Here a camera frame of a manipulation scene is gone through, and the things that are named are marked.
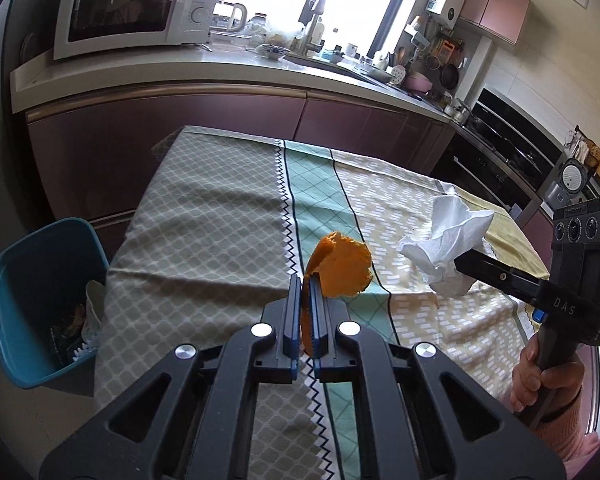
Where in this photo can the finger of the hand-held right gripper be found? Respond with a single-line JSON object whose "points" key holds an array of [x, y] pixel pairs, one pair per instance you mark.
{"points": [[500, 275]]}

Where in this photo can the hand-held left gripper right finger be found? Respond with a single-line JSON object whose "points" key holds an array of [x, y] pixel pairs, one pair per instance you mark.
{"points": [[316, 320]]}

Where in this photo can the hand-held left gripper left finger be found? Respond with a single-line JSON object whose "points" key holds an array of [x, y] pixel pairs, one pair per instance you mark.
{"points": [[294, 320]]}

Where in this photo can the orange peel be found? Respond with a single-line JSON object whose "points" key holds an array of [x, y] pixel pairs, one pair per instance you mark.
{"points": [[340, 265]]}

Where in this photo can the white tissue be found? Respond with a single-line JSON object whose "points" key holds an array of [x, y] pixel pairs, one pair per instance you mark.
{"points": [[455, 230]]}

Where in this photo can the blue plastic trash bin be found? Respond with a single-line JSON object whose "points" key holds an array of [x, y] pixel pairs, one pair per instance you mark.
{"points": [[35, 280]]}

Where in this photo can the person's right forearm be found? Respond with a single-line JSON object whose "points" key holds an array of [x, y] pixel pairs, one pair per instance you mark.
{"points": [[570, 440]]}

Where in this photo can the person's right hand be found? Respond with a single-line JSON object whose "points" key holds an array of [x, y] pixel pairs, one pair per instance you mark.
{"points": [[525, 375]]}

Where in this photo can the grey rice cooker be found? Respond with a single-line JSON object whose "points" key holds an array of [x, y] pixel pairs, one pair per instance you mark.
{"points": [[567, 180]]}

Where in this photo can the black built-in stove unit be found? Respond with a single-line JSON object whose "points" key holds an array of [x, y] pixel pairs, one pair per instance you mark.
{"points": [[500, 150]]}

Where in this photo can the patterned green tablecloth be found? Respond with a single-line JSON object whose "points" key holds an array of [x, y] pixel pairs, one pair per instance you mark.
{"points": [[205, 220]]}

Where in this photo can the small steel pot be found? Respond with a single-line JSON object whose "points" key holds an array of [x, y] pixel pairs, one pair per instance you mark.
{"points": [[457, 111]]}

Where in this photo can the hanging black frying pan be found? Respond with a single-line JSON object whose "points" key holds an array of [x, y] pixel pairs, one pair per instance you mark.
{"points": [[450, 76]]}

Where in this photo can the pink pot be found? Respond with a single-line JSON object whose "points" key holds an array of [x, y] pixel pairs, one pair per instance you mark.
{"points": [[417, 84]]}

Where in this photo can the white dotted utensil holder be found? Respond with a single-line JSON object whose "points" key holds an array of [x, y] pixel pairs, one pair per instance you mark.
{"points": [[398, 75]]}

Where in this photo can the mauve kitchen base cabinets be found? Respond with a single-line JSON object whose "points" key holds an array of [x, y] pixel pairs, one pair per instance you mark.
{"points": [[180, 115]]}

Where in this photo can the kitchen sink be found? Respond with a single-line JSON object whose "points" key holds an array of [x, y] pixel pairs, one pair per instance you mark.
{"points": [[330, 67]]}

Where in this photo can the blue and white bowl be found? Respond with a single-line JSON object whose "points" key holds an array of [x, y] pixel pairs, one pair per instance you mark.
{"points": [[275, 51]]}

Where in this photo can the white mug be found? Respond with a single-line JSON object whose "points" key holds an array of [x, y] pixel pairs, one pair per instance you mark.
{"points": [[349, 49]]}

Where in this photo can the dish soap bottle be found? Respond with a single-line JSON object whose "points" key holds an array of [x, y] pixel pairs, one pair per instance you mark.
{"points": [[319, 30]]}

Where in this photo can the clear plastic bags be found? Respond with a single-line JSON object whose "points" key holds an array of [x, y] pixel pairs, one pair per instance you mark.
{"points": [[275, 30]]}

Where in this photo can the steel kitchen faucet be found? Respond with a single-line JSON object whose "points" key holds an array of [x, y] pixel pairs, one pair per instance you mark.
{"points": [[317, 15]]}

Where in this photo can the glass electric kettle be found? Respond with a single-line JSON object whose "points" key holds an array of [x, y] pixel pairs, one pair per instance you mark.
{"points": [[230, 15]]}

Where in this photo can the white microwave oven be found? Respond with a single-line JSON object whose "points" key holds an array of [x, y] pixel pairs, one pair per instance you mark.
{"points": [[120, 10]]}

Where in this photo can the pink wall cabinet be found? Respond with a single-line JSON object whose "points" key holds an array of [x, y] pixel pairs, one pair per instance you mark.
{"points": [[495, 7]]}

